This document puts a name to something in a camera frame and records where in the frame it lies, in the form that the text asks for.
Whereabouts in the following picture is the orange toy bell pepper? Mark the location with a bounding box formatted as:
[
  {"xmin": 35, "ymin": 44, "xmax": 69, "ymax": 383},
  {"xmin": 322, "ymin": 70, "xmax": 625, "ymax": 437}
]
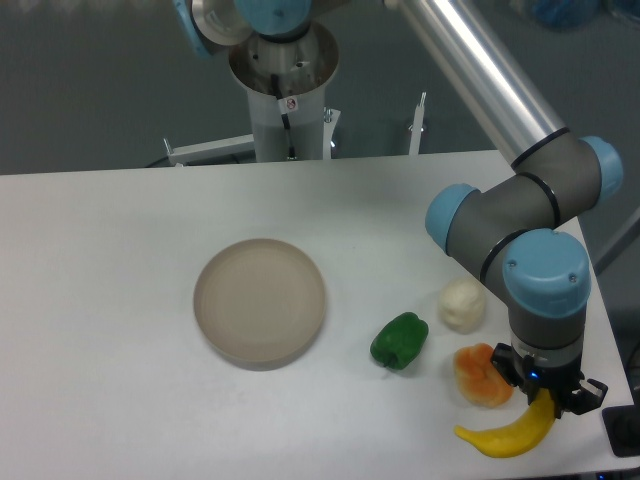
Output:
[{"xmin": 453, "ymin": 343, "xmax": 514, "ymax": 408}]

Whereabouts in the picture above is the black cable on pedestal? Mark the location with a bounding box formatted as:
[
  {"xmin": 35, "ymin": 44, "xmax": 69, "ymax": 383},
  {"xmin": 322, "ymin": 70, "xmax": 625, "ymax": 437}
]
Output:
[{"xmin": 270, "ymin": 73, "xmax": 300, "ymax": 161}]

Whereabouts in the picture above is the yellow toy banana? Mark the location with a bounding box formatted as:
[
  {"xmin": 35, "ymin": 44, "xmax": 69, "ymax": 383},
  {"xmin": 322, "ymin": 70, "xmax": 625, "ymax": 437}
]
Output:
[{"xmin": 454, "ymin": 389, "xmax": 556, "ymax": 459}]

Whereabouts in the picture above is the black device at table edge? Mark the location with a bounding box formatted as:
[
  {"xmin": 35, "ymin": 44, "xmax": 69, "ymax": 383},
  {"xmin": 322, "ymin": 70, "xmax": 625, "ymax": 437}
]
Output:
[{"xmin": 602, "ymin": 405, "xmax": 639, "ymax": 458}]

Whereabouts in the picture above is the white metal upright bracket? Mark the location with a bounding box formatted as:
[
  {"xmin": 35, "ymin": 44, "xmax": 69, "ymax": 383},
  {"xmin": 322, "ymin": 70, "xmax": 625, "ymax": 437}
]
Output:
[{"xmin": 408, "ymin": 91, "xmax": 427, "ymax": 156}]

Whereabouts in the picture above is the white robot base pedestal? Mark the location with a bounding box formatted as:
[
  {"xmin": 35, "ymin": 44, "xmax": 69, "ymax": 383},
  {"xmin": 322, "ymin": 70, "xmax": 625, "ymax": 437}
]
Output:
[{"xmin": 229, "ymin": 22, "xmax": 339, "ymax": 162}]

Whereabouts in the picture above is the green toy bell pepper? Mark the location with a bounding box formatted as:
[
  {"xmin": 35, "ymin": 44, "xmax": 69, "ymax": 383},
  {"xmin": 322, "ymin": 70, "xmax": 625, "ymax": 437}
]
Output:
[{"xmin": 369, "ymin": 312, "xmax": 429, "ymax": 371}]

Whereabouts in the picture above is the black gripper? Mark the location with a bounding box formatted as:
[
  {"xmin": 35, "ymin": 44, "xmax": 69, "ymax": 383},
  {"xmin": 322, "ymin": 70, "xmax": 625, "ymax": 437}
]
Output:
[{"xmin": 490, "ymin": 340, "xmax": 609, "ymax": 418}]

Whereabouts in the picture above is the white toy garlic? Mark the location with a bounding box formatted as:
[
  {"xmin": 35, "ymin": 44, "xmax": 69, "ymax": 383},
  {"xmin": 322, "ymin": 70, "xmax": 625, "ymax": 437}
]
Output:
[{"xmin": 437, "ymin": 277, "xmax": 486, "ymax": 333}]

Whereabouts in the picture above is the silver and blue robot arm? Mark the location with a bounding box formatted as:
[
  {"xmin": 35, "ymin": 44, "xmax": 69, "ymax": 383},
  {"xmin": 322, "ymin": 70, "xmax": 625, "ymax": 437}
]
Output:
[{"xmin": 174, "ymin": 1, "xmax": 623, "ymax": 415}]

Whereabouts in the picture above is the white metal frame bracket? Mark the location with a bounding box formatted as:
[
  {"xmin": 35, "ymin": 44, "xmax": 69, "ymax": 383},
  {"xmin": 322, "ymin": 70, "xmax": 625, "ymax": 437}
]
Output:
[{"xmin": 163, "ymin": 134, "xmax": 255, "ymax": 166}]

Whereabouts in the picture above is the beige round plate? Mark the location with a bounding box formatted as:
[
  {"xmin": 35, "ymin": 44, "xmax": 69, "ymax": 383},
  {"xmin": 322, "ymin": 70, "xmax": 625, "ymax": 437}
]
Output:
[{"xmin": 193, "ymin": 238, "xmax": 327, "ymax": 370}]

